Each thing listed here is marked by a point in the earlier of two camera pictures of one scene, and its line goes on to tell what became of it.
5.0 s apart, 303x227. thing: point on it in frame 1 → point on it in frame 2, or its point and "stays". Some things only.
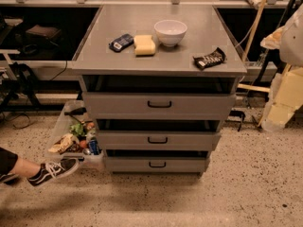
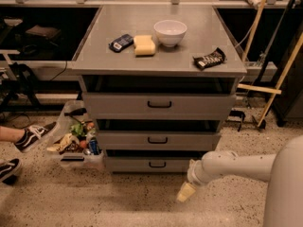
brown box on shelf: [47, 32] stays
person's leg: [10, 163] → [10, 134]
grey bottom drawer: [156, 165] stays
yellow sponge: [144, 44] stays
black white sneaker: [53, 170] → [34, 134]
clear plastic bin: [75, 135] stays
